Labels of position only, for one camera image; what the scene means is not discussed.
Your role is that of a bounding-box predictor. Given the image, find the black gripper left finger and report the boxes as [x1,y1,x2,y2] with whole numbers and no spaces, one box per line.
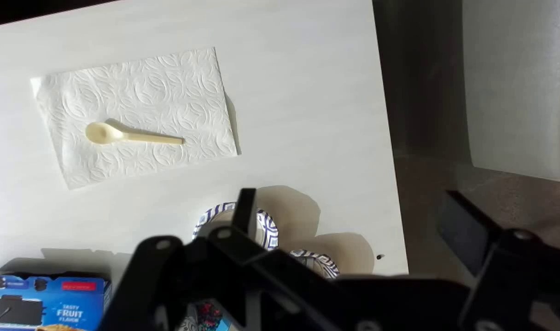
[206,187,355,301]

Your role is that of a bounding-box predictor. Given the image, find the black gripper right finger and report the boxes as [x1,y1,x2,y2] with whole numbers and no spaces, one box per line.
[436,192,560,331]

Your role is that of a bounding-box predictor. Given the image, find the empty patterned bowl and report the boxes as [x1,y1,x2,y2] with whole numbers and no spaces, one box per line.
[289,249,338,280]

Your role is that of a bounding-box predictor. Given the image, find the patterned bowl with packet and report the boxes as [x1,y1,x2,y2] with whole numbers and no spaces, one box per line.
[193,203,279,251]

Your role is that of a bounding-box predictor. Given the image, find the white paper towel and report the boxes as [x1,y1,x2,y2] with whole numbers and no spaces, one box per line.
[31,49,237,190]

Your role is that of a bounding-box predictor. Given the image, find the cream plastic spoon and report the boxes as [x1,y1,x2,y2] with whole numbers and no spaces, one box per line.
[84,122,184,146]

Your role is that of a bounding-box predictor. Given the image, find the blue snack box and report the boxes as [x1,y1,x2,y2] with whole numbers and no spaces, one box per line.
[0,275,110,331]

